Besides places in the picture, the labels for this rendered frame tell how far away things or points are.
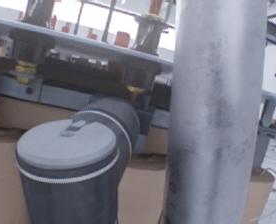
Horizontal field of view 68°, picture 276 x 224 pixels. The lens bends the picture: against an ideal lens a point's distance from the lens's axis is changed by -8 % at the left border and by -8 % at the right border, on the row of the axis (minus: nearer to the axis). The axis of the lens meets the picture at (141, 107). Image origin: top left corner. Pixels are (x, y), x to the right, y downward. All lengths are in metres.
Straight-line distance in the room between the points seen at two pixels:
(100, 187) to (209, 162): 0.11
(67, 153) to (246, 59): 0.18
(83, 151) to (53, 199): 0.05
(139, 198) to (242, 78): 0.51
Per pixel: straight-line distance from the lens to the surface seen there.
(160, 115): 0.68
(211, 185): 0.24
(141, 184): 0.64
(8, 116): 0.73
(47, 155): 0.21
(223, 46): 0.22
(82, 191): 0.21
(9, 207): 0.74
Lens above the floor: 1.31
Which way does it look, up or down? 7 degrees down
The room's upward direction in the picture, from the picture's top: 14 degrees clockwise
